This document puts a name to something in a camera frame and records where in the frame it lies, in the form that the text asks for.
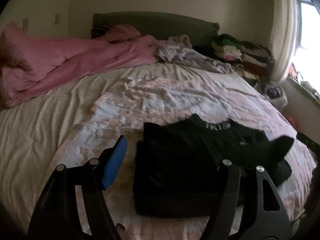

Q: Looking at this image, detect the plastic bag with clothes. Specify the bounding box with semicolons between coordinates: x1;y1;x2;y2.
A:
265;84;287;109

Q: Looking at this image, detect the stack of folded clothes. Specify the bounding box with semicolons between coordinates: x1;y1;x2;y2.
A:
211;34;275;82

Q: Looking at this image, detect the white wardrobe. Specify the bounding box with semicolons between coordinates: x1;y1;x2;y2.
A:
1;0;71;38

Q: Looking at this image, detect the lilac crumpled garment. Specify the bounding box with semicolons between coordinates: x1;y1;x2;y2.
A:
155;35;234;74

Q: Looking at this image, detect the black sweater with orange cuffs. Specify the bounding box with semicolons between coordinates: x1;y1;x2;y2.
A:
133;114;294;218

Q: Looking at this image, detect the pink duvet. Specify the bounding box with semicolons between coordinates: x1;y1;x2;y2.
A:
1;23;163;108

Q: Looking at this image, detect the red object on floor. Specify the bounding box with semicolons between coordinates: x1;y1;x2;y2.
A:
286;116;300;132

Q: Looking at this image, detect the dark green headboard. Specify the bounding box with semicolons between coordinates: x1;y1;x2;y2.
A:
91;11;220;45

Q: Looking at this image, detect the cream curtain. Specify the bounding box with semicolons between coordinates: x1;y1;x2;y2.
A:
270;0;298;83

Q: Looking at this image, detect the pink floral bedspread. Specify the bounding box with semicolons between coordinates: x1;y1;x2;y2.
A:
0;62;317;240

